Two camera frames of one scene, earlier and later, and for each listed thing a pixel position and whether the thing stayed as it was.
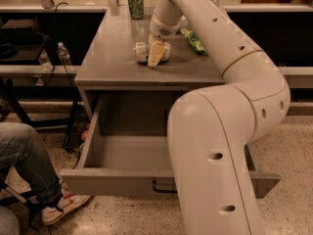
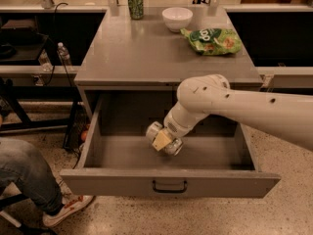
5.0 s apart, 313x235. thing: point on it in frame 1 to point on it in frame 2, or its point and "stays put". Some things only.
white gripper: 161,29 to 171,126
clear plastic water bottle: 64,54 stays put
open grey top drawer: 126,152 stays put
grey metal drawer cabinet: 111,63 stays put
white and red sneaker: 69,204 stays put
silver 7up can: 142,50 to 176,144
